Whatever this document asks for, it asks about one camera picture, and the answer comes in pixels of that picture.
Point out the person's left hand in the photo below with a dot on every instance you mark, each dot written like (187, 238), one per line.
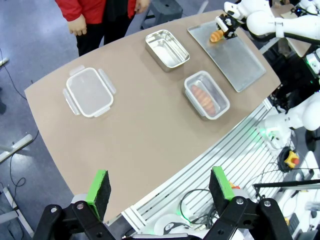
(142, 5)

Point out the white stand leg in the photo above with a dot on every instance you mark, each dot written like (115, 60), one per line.
(10, 197)
(17, 146)

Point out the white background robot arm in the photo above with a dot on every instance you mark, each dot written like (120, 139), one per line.
(310, 6)

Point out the clear plastic container with sausages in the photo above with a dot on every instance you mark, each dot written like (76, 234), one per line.
(212, 85)

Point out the brown side table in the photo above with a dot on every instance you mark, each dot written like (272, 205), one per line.
(297, 46)

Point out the clear plastic clip lid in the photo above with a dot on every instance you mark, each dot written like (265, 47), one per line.
(88, 92)

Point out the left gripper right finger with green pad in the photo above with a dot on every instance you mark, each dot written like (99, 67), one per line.
(220, 190)

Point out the person's body red jacket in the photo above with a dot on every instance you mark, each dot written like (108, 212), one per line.
(112, 25)

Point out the aluminium profile frame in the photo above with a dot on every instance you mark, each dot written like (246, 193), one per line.
(225, 155)

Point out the perforated aluminium baking tray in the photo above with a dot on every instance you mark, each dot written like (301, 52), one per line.
(232, 62)

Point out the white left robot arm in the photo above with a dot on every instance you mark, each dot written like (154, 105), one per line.
(170, 225)

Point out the person's right forearm red sleeve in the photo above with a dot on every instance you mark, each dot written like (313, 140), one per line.
(72, 12)

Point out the golden croissant bread roll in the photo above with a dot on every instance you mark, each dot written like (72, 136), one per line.
(215, 37)
(203, 100)

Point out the grey step stool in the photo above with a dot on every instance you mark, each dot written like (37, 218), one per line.
(165, 10)

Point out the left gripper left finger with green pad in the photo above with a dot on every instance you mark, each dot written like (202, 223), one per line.
(98, 192)

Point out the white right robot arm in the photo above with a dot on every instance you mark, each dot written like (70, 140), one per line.
(262, 20)

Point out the black rod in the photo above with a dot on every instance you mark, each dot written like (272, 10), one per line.
(287, 184)

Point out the yellow red emergency stop button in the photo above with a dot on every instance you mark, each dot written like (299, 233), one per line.
(235, 186)
(291, 158)

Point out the rectangular stainless steel container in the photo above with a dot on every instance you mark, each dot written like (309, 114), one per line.
(167, 47)

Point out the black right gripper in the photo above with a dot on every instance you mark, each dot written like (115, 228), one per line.
(232, 23)

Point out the person's right hand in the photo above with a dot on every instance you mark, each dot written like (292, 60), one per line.
(78, 26)

